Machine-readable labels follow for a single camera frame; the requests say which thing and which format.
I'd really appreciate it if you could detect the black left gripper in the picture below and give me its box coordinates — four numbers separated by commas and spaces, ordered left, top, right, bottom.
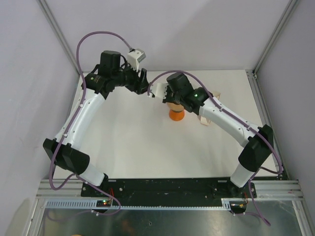
112, 60, 150, 95

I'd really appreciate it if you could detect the cream coffee filter holder stack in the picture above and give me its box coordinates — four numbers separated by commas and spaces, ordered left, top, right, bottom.
198, 91, 221, 126

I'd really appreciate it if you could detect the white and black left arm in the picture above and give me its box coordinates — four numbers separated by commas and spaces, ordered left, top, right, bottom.
43, 49, 149, 197

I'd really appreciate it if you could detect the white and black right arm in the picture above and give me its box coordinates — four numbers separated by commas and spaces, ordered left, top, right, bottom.
164, 71, 274, 197

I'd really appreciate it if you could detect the wooden and orange dripper stand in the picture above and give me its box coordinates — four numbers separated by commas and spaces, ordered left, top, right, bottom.
166, 103, 185, 121

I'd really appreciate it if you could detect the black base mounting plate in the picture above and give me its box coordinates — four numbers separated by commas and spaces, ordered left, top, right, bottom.
81, 177, 257, 206

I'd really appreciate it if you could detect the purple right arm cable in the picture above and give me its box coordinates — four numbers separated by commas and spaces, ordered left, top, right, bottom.
147, 70, 284, 227

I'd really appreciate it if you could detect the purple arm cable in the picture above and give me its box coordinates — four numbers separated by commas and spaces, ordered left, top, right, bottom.
147, 70, 284, 227
48, 31, 135, 191

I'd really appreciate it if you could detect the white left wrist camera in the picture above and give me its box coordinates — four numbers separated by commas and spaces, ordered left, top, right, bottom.
127, 49, 146, 72

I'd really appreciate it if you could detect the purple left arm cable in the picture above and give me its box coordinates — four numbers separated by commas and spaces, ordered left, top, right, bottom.
48, 31, 135, 191

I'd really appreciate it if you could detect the grey slotted cable duct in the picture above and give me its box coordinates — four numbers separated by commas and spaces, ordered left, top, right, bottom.
45, 199, 246, 210

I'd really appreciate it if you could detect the aluminium left corner post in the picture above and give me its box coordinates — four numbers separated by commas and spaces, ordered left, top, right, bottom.
36, 0, 79, 74

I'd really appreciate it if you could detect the aluminium corner post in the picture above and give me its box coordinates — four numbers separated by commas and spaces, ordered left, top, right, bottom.
252, 0, 300, 75
36, 0, 79, 74

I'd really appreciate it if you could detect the aluminium frame rail front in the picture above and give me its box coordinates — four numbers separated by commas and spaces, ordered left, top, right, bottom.
36, 179, 304, 201

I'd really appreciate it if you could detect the aluminium right corner post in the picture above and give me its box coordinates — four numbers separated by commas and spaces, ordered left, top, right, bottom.
252, 0, 300, 75

